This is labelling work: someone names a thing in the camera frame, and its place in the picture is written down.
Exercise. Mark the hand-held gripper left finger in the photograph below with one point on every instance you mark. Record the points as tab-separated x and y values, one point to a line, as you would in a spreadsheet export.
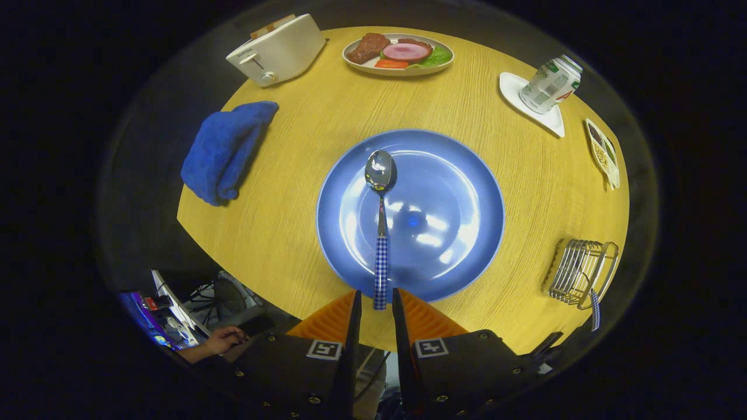
292	379

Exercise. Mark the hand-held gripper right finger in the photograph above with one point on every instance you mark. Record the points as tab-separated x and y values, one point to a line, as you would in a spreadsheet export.
461	379

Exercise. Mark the purple lit device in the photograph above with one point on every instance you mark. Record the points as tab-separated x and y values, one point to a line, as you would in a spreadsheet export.
152	321

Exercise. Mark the blue round plate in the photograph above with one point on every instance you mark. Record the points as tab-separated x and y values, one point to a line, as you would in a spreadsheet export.
443	192

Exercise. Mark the blue folded cloth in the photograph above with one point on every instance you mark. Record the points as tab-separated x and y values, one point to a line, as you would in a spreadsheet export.
224	151

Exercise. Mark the white divided bean dish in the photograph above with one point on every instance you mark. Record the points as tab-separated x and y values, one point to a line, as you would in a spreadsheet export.
601	151

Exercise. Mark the white square coaster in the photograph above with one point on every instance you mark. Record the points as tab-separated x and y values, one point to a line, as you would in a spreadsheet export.
513	87

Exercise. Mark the white drink bottle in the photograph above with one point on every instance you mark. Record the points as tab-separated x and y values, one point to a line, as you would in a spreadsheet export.
551	84

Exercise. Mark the oval plate with food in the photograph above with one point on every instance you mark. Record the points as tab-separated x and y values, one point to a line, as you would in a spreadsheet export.
362	67

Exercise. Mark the green lettuce leaf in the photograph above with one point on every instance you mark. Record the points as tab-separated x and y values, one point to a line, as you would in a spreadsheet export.
439	56

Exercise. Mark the orange tomato slice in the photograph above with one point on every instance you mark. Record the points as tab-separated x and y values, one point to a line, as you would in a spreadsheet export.
390	63

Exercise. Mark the white toaster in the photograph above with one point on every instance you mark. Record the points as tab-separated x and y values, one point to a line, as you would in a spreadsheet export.
286	55

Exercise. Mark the pink ham slice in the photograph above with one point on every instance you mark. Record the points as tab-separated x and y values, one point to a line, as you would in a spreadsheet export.
405	51

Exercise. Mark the brown meat patty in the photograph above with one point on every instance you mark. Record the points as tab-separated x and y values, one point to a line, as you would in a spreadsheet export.
367	48

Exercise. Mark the toast slices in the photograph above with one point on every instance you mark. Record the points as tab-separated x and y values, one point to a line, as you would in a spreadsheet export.
271	26

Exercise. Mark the black table bracket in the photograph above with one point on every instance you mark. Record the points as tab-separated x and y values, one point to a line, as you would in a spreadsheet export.
547	344

